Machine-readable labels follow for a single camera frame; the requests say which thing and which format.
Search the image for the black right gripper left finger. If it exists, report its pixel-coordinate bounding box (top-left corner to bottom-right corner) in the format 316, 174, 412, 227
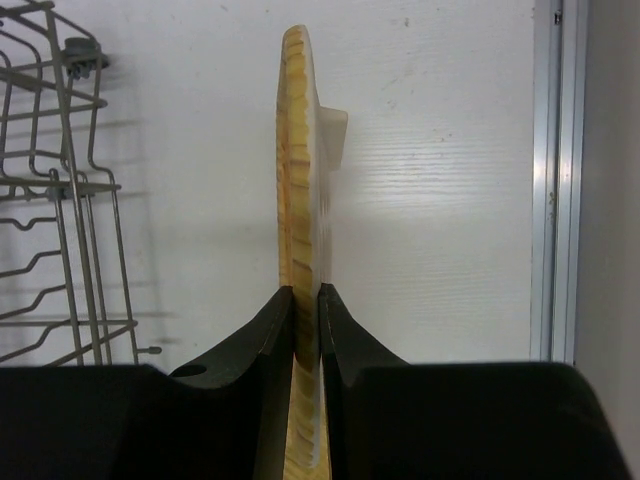
1, 287, 294, 479

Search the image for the aluminium table edge rail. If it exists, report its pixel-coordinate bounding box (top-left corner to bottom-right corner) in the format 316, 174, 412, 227
530, 0, 589, 364

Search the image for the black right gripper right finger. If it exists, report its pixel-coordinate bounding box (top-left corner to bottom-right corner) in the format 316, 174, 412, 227
318, 284, 631, 479

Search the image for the grey wire dish rack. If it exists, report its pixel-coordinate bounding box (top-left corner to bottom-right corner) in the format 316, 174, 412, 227
1, 1, 160, 366

